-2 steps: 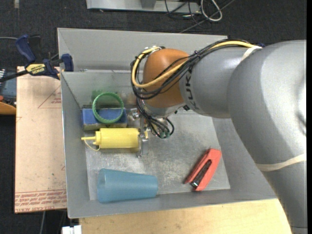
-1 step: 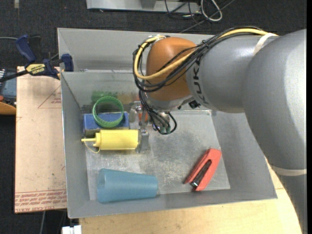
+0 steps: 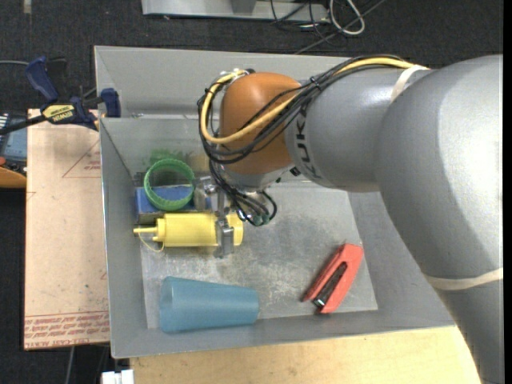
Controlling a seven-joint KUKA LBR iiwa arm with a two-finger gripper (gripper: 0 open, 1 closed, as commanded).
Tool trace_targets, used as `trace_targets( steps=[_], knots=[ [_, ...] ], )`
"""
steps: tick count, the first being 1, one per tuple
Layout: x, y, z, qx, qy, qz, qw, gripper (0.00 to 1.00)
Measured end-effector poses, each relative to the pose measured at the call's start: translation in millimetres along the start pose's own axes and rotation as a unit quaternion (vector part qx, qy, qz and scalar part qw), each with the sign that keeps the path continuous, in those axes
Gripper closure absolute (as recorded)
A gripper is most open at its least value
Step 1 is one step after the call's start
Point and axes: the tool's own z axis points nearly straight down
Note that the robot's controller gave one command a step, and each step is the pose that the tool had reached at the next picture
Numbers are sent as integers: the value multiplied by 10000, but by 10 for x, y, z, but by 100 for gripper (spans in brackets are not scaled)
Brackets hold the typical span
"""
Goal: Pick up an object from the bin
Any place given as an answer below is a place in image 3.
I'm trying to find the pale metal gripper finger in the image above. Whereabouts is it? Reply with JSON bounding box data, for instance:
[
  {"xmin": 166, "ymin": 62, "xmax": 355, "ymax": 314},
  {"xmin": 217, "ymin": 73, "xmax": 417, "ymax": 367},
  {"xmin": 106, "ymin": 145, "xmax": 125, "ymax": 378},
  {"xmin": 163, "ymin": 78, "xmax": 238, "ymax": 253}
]
[
  {"xmin": 198, "ymin": 175, "xmax": 220, "ymax": 212},
  {"xmin": 214, "ymin": 213, "xmax": 236, "ymax": 258}
]

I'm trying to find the yellow plastic bottle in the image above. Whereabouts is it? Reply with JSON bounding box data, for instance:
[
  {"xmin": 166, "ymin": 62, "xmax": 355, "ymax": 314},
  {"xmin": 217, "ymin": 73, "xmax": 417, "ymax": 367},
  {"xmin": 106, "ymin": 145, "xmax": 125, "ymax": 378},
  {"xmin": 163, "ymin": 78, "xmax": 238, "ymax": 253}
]
[{"xmin": 132, "ymin": 211, "xmax": 245, "ymax": 253}]

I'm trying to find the grey metal bin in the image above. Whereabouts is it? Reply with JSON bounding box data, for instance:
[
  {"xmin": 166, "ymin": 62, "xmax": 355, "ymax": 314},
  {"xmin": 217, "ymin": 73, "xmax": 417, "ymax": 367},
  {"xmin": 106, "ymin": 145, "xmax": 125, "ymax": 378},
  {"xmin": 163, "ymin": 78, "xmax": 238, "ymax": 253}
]
[{"xmin": 94, "ymin": 45, "xmax": 455, "ymax": 359}]

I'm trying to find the blue sponge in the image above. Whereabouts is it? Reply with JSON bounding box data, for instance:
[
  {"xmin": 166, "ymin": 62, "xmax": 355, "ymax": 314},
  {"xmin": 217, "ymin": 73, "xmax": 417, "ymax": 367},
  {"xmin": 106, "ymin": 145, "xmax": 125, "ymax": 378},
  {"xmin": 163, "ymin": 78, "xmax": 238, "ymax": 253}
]
[{"xmin": 134, "ymin": 184, "xmax": 214, "ymax": 224}]

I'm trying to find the translucent blue plastic cup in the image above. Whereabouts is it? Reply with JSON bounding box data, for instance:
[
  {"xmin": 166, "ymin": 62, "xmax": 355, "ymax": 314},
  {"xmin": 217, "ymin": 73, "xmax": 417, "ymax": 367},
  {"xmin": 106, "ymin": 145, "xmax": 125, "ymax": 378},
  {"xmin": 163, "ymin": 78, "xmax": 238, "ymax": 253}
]
[{"xmin": 158, "ymin": 275, "xmax": 262, "ymax": 334}]

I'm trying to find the red and black stapler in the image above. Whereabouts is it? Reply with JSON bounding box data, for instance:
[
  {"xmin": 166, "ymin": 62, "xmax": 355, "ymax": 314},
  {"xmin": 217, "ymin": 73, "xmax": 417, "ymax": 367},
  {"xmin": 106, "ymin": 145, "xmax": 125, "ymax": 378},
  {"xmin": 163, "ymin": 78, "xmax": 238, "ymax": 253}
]
[{"xmin": 301, "ymin": 242, "xmax": 366, "ymax": 316}]

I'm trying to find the brown cardboard board red print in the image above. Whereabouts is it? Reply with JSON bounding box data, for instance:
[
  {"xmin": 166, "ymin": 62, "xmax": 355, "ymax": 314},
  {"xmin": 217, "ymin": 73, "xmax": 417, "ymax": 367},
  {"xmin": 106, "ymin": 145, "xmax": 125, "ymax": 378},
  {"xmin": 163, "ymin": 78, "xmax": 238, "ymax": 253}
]
[{"xmin": 23, "ymin": 108, "xmax": 111, "ymax": 351}]

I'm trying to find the green plastic ring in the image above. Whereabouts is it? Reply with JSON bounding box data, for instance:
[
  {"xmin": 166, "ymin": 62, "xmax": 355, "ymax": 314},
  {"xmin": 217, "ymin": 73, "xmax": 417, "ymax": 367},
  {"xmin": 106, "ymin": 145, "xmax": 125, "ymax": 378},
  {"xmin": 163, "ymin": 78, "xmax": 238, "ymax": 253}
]
[{"xmin": 143, "ymin": 158, "xmax": 197, "ymax": 212}]

